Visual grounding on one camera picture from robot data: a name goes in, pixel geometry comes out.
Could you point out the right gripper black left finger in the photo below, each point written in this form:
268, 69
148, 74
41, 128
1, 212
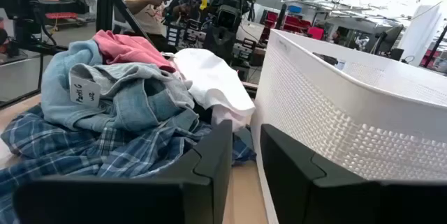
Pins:
195, 196

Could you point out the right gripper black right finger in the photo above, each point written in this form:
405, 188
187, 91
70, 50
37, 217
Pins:
307, 199

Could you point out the light blue denim garment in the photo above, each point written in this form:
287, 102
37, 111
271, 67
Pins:
132, 102

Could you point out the white garment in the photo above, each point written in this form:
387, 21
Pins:
213, 77

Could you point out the blue plaid shirt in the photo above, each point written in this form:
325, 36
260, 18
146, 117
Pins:
70, 150

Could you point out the white paper tag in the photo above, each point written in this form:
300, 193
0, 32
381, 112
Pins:
84, 91

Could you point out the pink garment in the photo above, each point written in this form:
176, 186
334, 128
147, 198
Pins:
129, 47

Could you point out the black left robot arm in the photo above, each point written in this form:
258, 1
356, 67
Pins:
227, 18

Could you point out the white perforated plastic basket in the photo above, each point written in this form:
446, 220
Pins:
349, 112

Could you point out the red storage bins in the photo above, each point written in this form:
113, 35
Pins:
295, 23

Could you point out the person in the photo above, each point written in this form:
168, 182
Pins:
143, 4

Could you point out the red parts shelving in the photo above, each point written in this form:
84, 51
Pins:
63, 15

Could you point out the black aluminium table frame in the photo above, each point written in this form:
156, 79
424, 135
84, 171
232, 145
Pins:
104, 0

